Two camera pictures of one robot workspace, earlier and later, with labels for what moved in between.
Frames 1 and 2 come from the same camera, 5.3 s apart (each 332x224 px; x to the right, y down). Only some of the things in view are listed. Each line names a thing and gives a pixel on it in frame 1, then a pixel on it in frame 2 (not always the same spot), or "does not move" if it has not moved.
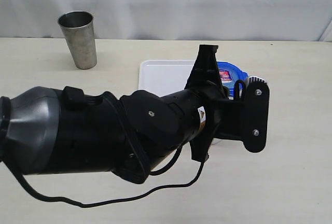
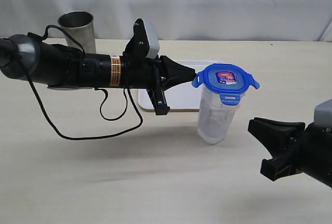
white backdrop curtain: (254, 8) does not move
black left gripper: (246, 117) to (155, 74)
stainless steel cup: (78, 27) does not move
